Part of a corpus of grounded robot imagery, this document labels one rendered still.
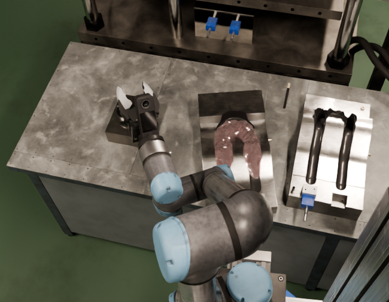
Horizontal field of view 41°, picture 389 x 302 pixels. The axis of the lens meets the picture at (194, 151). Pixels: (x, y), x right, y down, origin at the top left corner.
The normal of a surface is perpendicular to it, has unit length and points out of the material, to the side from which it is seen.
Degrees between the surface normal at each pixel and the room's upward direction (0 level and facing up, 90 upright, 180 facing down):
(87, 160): 0
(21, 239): 0
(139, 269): 0
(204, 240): 22
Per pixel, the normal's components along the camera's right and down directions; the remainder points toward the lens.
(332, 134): -0.15, -0.11
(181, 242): -0.01, -0.33
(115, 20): -0.04, -0.54
